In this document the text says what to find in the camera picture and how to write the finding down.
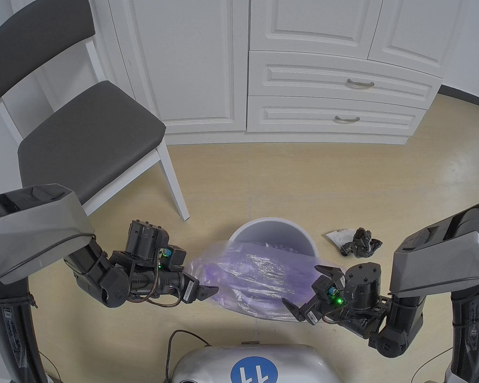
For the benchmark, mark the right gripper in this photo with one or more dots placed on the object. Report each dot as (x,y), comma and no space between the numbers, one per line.
(313,313)

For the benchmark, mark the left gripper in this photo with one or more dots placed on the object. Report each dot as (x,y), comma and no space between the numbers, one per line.
(175,285)

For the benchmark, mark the purple plastic bag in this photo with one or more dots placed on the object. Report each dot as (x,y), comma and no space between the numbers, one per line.
(255,281)

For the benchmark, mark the white printed wrapper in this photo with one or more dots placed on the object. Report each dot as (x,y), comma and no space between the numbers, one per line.
(338,237)

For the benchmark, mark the black plastic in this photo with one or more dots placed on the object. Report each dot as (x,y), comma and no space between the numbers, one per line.
(359,245)

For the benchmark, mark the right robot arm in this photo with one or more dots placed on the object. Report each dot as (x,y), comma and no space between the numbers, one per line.
(435,269)

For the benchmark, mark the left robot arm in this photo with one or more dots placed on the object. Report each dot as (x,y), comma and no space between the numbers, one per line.
(32,237)

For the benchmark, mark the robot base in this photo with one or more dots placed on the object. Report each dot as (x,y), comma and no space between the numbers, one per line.
(207,367)

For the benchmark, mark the white trash bin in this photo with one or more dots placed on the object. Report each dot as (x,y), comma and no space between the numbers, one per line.
(263,229)

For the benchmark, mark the white chair dark grey cushions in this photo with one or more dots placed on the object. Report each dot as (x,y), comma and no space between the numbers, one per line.
(88,146)

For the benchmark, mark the white wardrobe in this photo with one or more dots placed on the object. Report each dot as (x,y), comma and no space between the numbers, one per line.
(183,54)

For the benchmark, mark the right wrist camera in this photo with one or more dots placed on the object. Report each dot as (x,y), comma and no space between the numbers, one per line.
(325,287)

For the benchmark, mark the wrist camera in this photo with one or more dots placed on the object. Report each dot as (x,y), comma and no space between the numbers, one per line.
(325,287)
(175,257)

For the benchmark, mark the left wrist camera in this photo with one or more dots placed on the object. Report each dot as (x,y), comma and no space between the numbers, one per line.
(175,257)

